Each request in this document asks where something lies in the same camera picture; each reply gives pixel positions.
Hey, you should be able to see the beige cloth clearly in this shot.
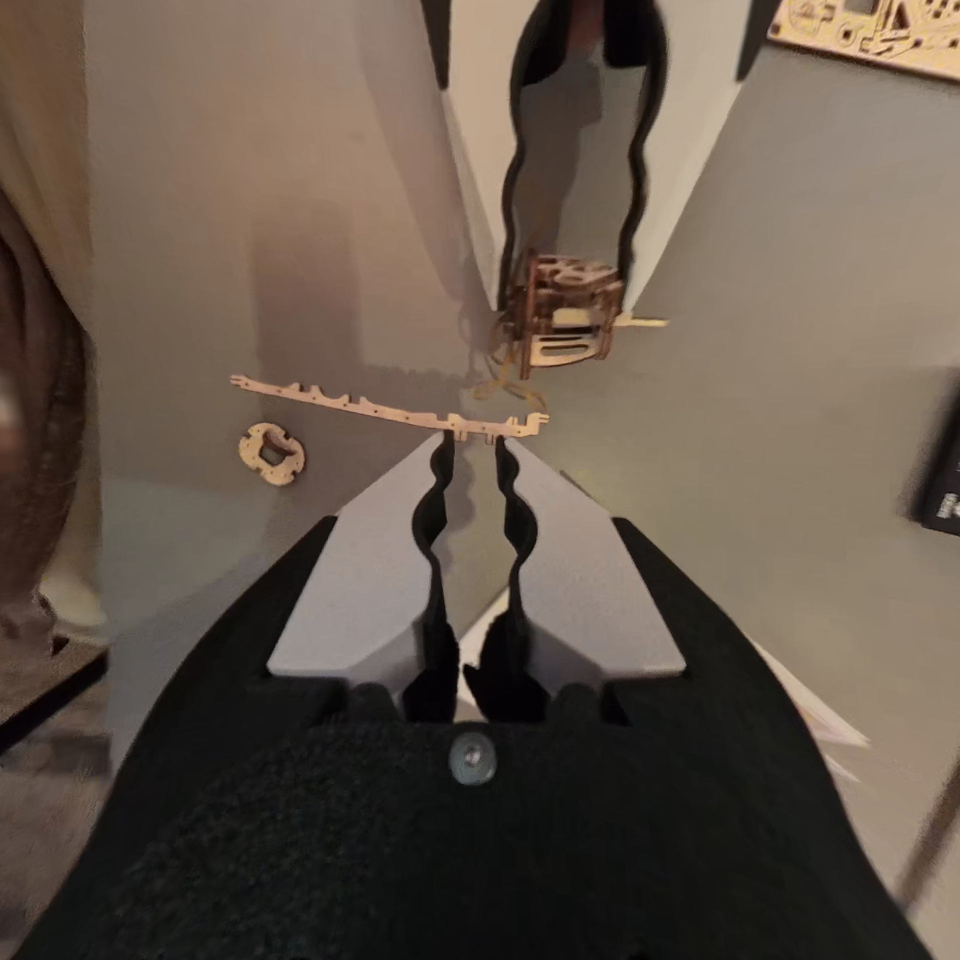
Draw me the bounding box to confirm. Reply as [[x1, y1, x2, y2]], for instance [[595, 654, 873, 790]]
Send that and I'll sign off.
[[0, 0, 108, 631]]

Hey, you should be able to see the brown cloth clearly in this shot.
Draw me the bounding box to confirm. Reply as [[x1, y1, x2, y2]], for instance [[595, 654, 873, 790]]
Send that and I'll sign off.
[[0, 191, 90, 640]]

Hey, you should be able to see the long notched wooden strip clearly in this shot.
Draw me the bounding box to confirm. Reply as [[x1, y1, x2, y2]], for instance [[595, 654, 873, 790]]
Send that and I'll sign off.
[[229, 372, 551, 445]]

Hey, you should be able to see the partly built wooden model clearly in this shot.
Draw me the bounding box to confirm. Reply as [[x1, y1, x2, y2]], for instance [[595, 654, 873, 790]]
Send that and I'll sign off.
[[471, 251, 670, 402]]

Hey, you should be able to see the paper instruction booklet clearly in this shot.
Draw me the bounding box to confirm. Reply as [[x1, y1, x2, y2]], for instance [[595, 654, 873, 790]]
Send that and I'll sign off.
[[456, 583, 873, 781]]

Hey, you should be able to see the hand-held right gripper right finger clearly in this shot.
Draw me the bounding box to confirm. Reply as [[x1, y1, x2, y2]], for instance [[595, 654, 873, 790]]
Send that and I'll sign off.
[[480, 435, 687, 723]]

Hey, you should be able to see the laser-cut wooden parts sheet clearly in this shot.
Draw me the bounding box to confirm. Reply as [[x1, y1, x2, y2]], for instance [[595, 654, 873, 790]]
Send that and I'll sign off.
[[766, 0, 960, 84]]

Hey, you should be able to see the black model kit box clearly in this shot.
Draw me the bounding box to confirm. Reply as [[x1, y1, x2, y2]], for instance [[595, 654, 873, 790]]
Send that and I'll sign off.
[[916, 366, 960, 538]]

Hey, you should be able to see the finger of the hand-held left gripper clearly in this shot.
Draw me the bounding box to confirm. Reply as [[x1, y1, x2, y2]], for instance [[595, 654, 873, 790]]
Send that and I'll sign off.
[[441, 0, 550, 315], [616, 0, 751, 315]]

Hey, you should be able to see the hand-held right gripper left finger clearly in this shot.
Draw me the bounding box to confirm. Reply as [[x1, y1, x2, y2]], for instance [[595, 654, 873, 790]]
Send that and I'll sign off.
[[267, 431, 460, 723]]

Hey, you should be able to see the small oval wooden part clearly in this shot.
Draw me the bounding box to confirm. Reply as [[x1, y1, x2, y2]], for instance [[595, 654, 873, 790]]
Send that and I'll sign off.
[[237, 421, 308, 488]]

